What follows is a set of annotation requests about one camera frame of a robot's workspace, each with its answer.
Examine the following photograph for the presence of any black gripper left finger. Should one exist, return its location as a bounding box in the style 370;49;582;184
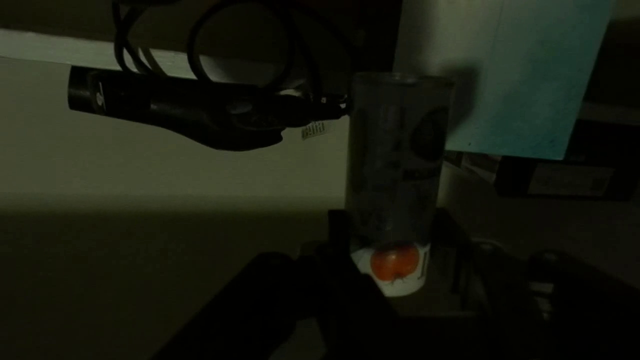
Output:
153;206;396;360

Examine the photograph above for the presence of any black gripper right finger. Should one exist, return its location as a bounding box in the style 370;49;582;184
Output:
426;210;640;360

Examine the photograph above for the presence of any black cardboard box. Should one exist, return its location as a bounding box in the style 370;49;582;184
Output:
494;151;635;205

